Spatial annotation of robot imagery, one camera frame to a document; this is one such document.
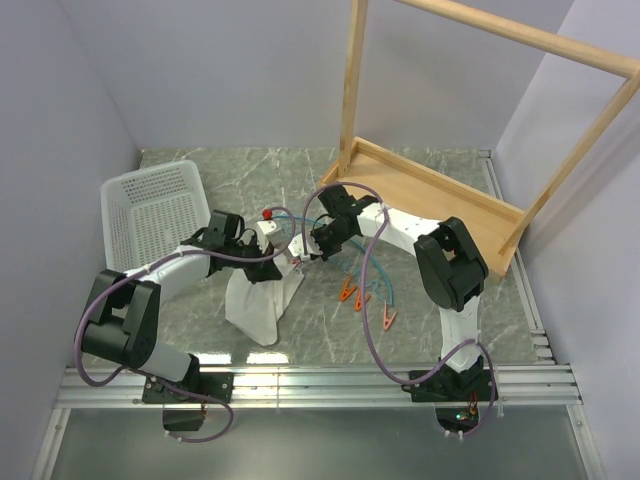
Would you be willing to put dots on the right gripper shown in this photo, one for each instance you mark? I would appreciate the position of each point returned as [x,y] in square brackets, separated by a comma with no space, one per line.
[325,255]

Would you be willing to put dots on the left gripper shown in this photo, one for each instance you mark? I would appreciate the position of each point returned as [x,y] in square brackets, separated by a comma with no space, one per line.
[263,271]

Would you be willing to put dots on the white underwear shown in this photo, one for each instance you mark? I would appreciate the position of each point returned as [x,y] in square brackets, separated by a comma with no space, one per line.
[256,308]

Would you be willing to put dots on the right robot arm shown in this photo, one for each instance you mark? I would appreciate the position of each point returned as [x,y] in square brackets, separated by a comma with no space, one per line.
[453,273]

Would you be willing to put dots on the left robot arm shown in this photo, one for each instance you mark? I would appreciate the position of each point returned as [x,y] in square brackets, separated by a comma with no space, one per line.
[119,327]

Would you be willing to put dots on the orange clothespin left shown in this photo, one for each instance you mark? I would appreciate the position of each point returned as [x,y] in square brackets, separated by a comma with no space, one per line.
[347,290]

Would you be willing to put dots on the orange clothespin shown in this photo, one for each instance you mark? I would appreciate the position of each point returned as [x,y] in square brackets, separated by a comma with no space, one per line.
[360,299]
[347,290]

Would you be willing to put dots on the orange clothespin right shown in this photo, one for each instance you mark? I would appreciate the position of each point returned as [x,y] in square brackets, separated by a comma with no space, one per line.
[360,299]

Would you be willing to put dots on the wooden rack with tray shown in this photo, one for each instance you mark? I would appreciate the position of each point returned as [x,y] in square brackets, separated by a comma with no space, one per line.
[452,93]

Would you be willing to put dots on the white plastic basket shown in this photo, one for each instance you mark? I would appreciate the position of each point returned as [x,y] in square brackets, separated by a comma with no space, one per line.
[147,213]

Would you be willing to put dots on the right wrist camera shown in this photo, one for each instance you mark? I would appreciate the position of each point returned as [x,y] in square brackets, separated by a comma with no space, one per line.
[304,248]

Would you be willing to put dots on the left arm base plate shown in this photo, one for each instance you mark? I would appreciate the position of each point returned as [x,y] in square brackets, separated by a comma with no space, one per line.
[217,385]

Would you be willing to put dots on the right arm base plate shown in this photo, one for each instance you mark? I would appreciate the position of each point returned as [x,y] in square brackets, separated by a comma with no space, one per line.
[448,388]

